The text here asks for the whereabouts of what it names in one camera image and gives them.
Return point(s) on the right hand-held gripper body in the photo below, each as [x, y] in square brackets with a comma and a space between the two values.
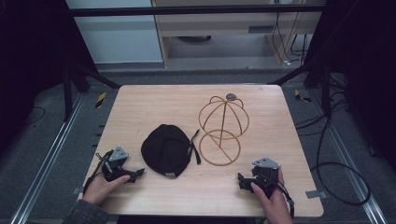
[267, 174]

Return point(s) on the person's left hand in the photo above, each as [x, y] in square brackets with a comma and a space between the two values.
[101, 186]

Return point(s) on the person's right hand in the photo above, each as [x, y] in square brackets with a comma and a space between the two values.
[275, 207]

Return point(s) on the black cap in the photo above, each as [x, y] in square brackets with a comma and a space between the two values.
[165, 151]

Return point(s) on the black horizontal frame bar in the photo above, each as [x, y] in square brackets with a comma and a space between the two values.
[193, 10]

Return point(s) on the grey metal table bracket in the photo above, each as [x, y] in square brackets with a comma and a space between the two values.
[316, 194]

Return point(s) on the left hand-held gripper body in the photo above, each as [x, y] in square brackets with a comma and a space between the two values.
[117, 157]

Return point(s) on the white cabinet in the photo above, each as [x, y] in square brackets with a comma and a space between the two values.
[118, 37]

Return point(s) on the black frame stand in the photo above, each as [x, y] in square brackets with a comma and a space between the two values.
[314, 81]
[77, 84]

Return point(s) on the metal floor rail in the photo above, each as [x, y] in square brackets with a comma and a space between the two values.
[46, 161]
[348, 161]

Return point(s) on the yellow black floor tape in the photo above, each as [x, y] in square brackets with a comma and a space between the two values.
[301, 97]
[100, 99]

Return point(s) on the light wooden desk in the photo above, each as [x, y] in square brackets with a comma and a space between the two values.
[218, 28]

